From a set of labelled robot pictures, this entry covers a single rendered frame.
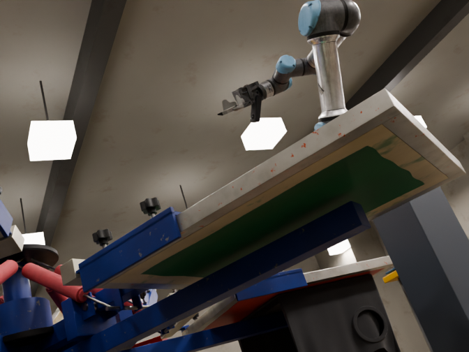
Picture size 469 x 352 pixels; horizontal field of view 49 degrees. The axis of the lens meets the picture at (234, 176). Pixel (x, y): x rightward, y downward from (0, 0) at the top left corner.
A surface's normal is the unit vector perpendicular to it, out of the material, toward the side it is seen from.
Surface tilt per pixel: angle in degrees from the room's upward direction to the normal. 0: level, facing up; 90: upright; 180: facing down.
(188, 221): 90
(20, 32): 180
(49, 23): 180
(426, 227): 90
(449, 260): 90
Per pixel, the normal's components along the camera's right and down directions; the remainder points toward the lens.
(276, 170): -0.56, -0.18
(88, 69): 0.30, 0.86
